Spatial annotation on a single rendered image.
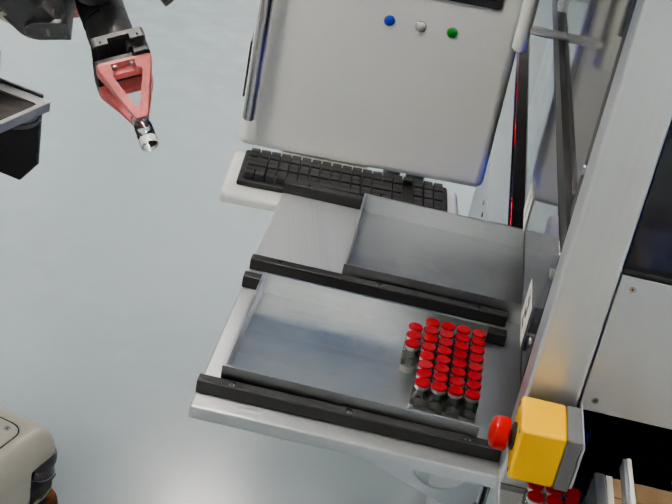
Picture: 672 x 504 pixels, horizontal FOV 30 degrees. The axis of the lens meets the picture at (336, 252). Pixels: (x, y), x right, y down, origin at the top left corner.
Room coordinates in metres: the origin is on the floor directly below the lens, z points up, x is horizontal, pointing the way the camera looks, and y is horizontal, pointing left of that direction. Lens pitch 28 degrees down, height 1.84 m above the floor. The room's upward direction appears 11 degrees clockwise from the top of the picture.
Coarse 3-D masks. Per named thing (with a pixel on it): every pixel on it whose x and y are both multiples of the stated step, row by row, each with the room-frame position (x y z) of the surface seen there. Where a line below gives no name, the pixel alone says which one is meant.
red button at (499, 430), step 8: (496, 416) 1.21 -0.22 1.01; (504, 416) 1.21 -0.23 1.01; (496, 424) 1.20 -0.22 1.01; (504, 424) 1.20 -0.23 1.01; (488, 432) 1.21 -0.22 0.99; (496, 432) 1.19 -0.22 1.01; (504, 432) 1.19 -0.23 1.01; (488, 440) 1.20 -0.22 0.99; (496, 440) 1.19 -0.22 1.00; (504, 440) 1.19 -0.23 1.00; (496, 448) 1.19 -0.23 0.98; (504, 448) 1.19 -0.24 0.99
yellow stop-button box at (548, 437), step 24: (528, 408) 1.21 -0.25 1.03; (552, 408) 1.22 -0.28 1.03; (576, 408) 1.23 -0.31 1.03; (528, 432) 1.17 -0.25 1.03; (552, 432) 1.18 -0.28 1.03; (576, 432) 1.18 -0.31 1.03; (528, 456) 1.17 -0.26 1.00; (552, 456) 1.17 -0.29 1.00; (576, 456) 1.17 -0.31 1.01; (528, 480) 1.17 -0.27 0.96; (552, 480) 1.17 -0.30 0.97
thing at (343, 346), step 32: (256, 288) 1.55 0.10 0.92; (288, 288) 1.60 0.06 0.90; (320, 288) 1.60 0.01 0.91; (256, 320) 1.52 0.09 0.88; (288, 320) 1.54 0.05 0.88; (320, 320) 1.56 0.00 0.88; (352, 320) 1.57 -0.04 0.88; (384, 320) 1.59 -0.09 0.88; (416, 320) 1.59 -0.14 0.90; (448, 320) 1.58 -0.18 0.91; (256, 352) 1.44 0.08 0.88; (288, 352) 1.46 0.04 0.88; (320, 352) 1.47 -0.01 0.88; (352, 352) 1.49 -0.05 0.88; (384, 352) 1.50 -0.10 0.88; (256, 384) 1.34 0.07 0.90; (288, 384) 1.34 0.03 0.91; (320, 384) 1.39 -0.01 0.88; (352, 384) 1.41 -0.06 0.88; (384, 384) 1.43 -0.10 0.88; (416, 416) 1.33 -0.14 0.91
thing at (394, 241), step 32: (384, 224) 1.90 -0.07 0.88; (416, 224) 1.93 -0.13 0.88; (448, 224) 1.93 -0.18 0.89; (480, 224) 1.92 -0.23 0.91; (352, 256) 1.77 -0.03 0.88; (384, 256) 1.79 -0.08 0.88; (416, 256) 1.81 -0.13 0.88; (448, 256) 1.83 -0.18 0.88; (480, 256) 1.86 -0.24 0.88; (512, 256) 1.88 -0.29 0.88; (416, 288) 1.67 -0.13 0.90; (448, 288) 1.67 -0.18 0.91; (480, 288) 1.75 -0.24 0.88; (512, 288) 1.77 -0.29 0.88; (512, 320) 1.66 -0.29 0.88
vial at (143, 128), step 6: (132, 120) 1.37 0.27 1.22; (138, 120) 1.37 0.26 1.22; (144, 120) 1.36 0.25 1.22; (138, 126) 1.36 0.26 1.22; (144, 126) 1.36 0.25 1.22; (150, 126) 1.36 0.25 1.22; (138, 132) 1.35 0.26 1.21; (144, 132) 1.35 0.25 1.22; (150, 132) 1.35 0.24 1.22; (138, 138) 1.35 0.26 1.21; (144, 138) 1.34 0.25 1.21; (150, 138) 1.34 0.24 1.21; (156, 138) 1.35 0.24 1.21; (144, 144) 1.34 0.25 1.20; (150, 144) 1.34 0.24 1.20; (156, 144) 1.35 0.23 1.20; (144, 150) 1.35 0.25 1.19; (150, 150) 1.35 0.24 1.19
